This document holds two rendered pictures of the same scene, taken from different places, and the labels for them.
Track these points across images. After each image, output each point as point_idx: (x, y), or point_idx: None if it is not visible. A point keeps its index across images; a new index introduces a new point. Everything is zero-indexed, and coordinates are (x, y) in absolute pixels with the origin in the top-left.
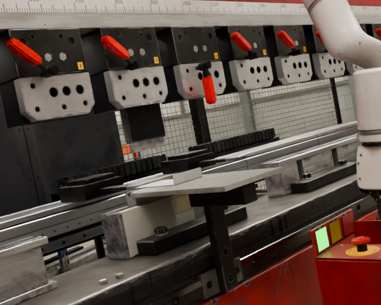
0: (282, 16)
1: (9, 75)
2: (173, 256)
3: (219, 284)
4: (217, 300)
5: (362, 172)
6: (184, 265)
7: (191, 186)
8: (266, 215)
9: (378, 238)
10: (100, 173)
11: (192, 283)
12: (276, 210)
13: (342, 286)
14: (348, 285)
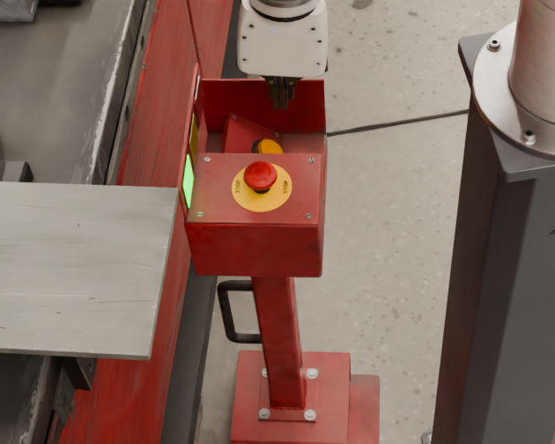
0: None
1: None
2: (18, 426)
3: (75, 383)
4: (74, 403)
5: (252, 51)
6: (40, 427)
7: (35, 325)
8: (74, 167)
9: (247, 103)
10: None
11: (50, 431)
12: (79, 135)
13: (236, 252)
14: (247, 251)
